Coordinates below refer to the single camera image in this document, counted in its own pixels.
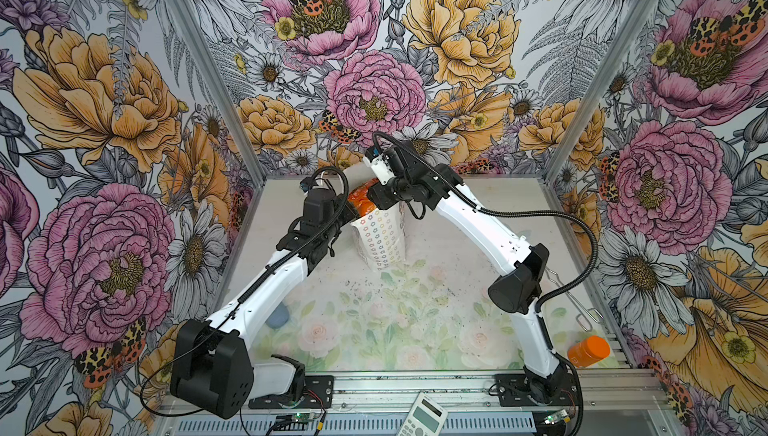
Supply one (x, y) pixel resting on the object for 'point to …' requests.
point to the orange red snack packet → (360, 199)
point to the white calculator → (425, 417)
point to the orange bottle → (589, 351)
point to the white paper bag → (379, 233)
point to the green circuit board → (304, 417)
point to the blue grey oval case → (279, 317)
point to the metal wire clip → (584, 319)
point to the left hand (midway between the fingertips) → (350, 208)
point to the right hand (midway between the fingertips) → (378, 199)
